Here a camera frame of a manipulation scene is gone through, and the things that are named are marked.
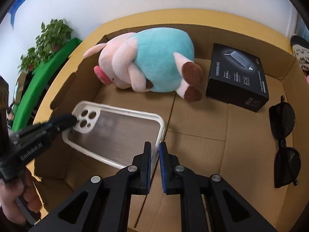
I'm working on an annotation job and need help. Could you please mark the pink pig plush teal shirt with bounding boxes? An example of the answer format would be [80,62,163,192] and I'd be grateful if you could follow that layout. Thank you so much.
[83,27,203,102]

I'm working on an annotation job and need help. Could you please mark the potted green plant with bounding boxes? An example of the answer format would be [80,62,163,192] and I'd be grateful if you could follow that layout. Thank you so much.
[36,19,73,62]

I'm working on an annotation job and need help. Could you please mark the green covered bench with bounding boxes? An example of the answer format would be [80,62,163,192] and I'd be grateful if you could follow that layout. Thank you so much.
[12,38,82,131]

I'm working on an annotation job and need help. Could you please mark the person's left hand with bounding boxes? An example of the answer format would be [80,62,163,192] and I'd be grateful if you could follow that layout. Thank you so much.
[1,168,42,226]

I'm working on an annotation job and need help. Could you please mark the black charger box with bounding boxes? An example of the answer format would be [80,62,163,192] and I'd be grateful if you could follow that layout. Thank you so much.
[205,43,269,112]

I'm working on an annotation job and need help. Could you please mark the white clear phone case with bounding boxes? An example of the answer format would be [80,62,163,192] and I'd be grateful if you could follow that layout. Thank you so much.
[62,101,166,169]

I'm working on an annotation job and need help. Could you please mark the small potted plant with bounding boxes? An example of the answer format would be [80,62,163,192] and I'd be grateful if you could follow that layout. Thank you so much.
[18,47,40,72]

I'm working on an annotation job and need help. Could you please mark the blue wave wall decal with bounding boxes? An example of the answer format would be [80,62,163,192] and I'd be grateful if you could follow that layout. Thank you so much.
[8,0,26,28]

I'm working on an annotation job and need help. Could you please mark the black sunglasses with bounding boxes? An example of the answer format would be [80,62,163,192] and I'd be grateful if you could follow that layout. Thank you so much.
[269,96,301,189]

